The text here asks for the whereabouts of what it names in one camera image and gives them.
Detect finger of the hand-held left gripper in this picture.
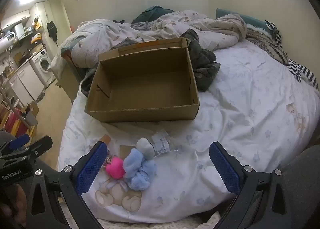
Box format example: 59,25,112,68
0,134,30,156
7,135,53,163

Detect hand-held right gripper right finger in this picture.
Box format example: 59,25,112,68
209,141,295,229

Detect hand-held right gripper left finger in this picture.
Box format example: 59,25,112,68
25,141,108,229

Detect pale frilly scrunchie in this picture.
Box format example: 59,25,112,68
105,152,115,167

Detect pink rubber duck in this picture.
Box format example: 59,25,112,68
105,157,125,179

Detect light blue plush sock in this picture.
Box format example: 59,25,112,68
123,148,157,191

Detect pale grey plush toy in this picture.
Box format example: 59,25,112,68
136,137,155,159

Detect clear plastic bag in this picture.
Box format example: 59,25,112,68
150,131,182,156

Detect brown cardboard box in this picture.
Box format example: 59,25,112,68
84,37,200,123

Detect person's left hand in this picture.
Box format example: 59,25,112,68
0,186,27,227

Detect pink red storage box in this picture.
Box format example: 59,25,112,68
0,105,25,135

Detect grey bin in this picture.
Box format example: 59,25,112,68
25,112,38,127

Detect small cardboard floor box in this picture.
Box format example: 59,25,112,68
25,102,40,120

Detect small cardboard square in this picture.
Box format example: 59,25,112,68
119,145,137,158

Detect white kitchen cabinet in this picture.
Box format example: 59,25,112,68
9,63,43,106

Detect person's grey trouser leg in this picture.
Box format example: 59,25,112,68
275,144,320,219

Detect white washing machine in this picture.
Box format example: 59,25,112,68
29,49,56,88

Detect white rounded appliance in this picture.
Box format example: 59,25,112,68
0,32,17,47

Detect white box appliance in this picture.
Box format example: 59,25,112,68
14,23,27,40

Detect black hanging garment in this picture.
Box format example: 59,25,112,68
46,21,59,42

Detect black white striped cloth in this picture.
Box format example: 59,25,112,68
265,20,317,86

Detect crumpled white printed duvet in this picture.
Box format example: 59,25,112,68
51,11,248,75

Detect teal pillow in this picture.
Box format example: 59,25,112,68
215,8,273,32

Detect dark teal cloth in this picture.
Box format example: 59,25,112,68
131,6,175,25

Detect dark green corduroy garment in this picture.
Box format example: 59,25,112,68
186,29,221,92

